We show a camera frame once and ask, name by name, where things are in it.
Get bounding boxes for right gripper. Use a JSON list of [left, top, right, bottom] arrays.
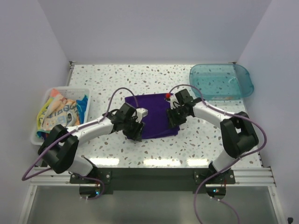
[[166, 105, 189, 129]]

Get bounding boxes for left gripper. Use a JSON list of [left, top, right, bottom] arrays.
[[122, 116, 145, 141]]

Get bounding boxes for purple towel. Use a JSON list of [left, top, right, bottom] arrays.
[[136, 93, 180, 140]]

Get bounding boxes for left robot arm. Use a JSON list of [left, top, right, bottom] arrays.
[[38, 103, 148, 183]]

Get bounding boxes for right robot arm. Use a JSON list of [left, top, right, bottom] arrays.
[[165, 89, 259, 183]]

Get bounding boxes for blue towel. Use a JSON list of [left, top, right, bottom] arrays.
[[76, 95, 88, 124]]

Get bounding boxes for teal translucent plastic bin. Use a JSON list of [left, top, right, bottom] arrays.
[[189, 63, 254, 101]]

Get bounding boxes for white plastic laundry basket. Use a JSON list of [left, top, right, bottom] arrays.
[[30, 86, 91, 146]]

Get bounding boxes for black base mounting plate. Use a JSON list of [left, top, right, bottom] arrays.
[[70, 167, 234, 196]]

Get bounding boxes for colourful printed towel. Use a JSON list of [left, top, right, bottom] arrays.
[[36, 89, 80, 139]]

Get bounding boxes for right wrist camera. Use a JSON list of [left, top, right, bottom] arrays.
[[165, 93, 180, 109]]

